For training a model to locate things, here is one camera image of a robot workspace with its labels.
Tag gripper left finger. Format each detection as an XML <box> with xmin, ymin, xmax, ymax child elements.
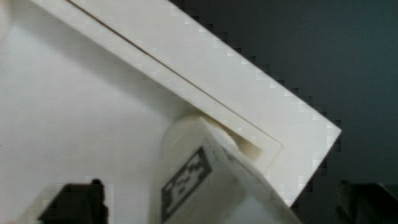
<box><xmin>37</xmin><ymin>179</ymin><xmax>108</xmax><ymax>224</ymax></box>

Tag white square tabletop tray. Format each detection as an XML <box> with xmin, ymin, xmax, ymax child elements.
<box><xmin>0</xmin><ymin>0</ymin><xmax>339</xmax><ymax>224</ymax></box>

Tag white leg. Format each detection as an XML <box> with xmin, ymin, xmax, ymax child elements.
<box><xmin>151</xmin><ymin>115</ymin><xmax>302</xmax><ymax>224</ymax></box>

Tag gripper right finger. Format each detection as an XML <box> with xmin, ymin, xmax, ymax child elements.
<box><xmin>334</xmin><ymin>181</ymin><xmax>398</xmax><ymax>224</ymax></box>

